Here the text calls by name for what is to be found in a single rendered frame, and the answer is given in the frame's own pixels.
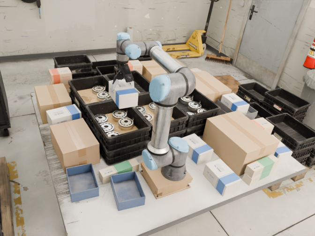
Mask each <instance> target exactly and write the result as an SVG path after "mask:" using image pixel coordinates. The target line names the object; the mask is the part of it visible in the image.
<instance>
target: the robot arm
mask: <svg viewBox="0 0 315 236"><path fill-rule="evenodd" d="M143 55H149V56H150V57H151V58H152V59H154V60H155V61H156V62H157V63H158V64H159V65H160V66H161V67H162V68H163V69H164V70H165V71H166V72H167V73H168V74H161V75H158V76H155V77H154V78H153V79H152V80H151V82H150V86H149V92H150V97H151V99H152V100H153V102H154V104H155V105H156V106H155V114H154V121H153V128H152V136H151V141H150V142H149V143H148V145H147V149H145V150H143V151H142V158H143V161H144V163H145V165H146V166H147V168H148V169H150V170H155V169H158V168H161V173H162V175H163V176H164V177H165V178H166V179H168V180H171V181H180V180H182V179H184V178H185V176H186V172H187V170H186V165H185V163H186V159H187V154H188V148H189V144H188V142H187V141H186V140H184V139H183V138H180V137H171V138H170V139H169V141H168V135H169V130H170V124H171V119H172V113H173V107H174V106H176V105H177V102H178V98H179V97H184V96H188V95H189V94H191V93H192V92H193V90H194V89H195V86H196V79H195V76H194V74H193V72H192V71H191V70H190V69H188V68H187V67H186V66H182V65H181V64H180V63H178V62H177V61H176V60H175V59H174V58H172V57H171V56H170V55H169V54H168V53H166V52H165V51H164V50H163V49H162V45H161V43H160V42H159V41H148V42H131V41H130V35H129V34H128V33H125V32H121V33H118V34H117V39H116V59H117V63H118V65H117V66H114V75H115V76H114V78H113V80H111V92H113V91H114V89H115V88H116V85H117V84H118V83H119V80H118V79H121V80H122V79H125V81H126V82H129V83H130V84H131V86H133V88H134V78H133V76H132V73H131V71H130V68H129V66H128V64H127V63H128V60H129V58H131V59H137V58H138V57H140V56H143ZM167 141H168V143H167Z"/></svg>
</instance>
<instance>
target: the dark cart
mask: <svg viewBox="0 0 315 236"><path fill-rule="evenodd" d="M8 128H11V124H10V116H9V109H8V99H7V95H6V91H5V87H4V83H3V79H2V75H1V71H0V130H1V129H3V130H4V133H5V135H6V136H8V135H9V133H8Z"/></svg>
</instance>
